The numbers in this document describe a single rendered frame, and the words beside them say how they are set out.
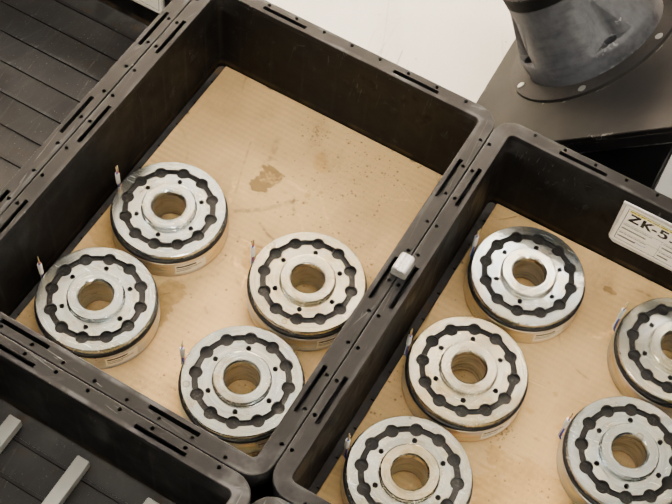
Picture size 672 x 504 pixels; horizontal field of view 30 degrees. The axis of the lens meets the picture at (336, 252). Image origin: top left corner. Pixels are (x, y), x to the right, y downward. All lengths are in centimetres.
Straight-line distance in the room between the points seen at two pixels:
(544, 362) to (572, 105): 28
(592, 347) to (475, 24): 50
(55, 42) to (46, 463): 44
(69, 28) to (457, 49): 45
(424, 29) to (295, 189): 37
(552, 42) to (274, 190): 31
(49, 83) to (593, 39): 53
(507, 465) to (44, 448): 38
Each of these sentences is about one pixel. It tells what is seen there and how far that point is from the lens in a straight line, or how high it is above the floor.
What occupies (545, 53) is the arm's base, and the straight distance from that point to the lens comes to 126.
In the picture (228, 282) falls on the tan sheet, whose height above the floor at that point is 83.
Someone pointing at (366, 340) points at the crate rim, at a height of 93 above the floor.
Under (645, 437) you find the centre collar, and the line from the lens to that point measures 105.
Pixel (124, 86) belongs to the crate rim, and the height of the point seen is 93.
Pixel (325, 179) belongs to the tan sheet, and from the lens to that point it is 116.
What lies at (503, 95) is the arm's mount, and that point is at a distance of 132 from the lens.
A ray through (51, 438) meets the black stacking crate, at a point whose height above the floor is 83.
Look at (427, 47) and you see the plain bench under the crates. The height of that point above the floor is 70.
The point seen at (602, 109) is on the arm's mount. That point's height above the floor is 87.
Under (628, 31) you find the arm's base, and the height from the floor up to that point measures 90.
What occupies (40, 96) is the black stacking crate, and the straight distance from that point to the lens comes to 123.
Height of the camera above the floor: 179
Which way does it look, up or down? 59 degrees down
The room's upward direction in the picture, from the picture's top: 8 degrees clockwise
